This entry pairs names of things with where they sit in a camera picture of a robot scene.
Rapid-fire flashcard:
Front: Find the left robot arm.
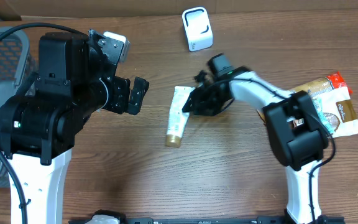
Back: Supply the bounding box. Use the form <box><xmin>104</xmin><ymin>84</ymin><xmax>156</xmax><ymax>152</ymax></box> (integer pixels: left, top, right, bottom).
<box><xmin>0</xmin><ymin>30</ymin><xmax>149</xmax><ymax>223</ymax></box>

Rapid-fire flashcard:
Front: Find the white tube gold cap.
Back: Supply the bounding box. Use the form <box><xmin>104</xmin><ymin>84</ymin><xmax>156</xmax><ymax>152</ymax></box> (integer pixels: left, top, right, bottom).
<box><xmin>165</xmin><ymin>86</ymin><xmax>195</xmax><ymax>147</ymax></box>

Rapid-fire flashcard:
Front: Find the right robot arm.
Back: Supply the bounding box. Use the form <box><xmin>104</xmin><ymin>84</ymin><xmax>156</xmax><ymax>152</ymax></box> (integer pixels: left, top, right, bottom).
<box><xmin>182</xmin><ymin>54</ymin><xmax>344</xmax><ymax>223</ymax></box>

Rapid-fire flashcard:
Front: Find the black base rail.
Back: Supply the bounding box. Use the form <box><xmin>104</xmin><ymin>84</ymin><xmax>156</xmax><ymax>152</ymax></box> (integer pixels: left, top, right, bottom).
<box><xmin>68</xmin><ymin>209</ymin><xmax>345</xmax><ymax>224</ymax></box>

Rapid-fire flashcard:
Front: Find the teal snack packet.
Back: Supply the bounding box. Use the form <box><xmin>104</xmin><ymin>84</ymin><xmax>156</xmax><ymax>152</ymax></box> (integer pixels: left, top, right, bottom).
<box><xmin>313</xmin><ymin>98</ymin><xmax>334</xmax><ymax>134</ymax></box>

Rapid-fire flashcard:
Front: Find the beige brown snack pouch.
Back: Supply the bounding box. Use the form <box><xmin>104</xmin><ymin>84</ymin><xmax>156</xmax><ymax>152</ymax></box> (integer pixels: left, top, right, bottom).
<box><xmin>313</xmin><ymin>86</ymin><xmax>358</xmax><ymax>138</ymax></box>

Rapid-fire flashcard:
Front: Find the white barcode scanner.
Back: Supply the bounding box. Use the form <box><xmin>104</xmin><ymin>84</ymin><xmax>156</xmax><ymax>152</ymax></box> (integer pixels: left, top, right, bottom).
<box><xmin>181</xmin><ymin>6</ymin><xmax>213</xmax><ymax>52</ymax></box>

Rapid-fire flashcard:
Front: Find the orange spaghetti package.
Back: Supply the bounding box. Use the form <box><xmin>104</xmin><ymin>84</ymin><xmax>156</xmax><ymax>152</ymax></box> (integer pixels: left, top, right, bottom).
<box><xmin>256</xmin><ymin>71</ymin><xmax>354</xmax><ymax>125</ymax></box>

